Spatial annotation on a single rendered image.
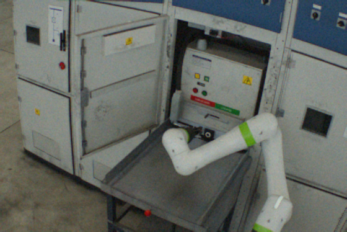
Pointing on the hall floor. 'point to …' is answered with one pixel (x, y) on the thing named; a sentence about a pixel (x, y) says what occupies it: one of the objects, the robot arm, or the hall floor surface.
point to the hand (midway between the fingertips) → (198, 129)
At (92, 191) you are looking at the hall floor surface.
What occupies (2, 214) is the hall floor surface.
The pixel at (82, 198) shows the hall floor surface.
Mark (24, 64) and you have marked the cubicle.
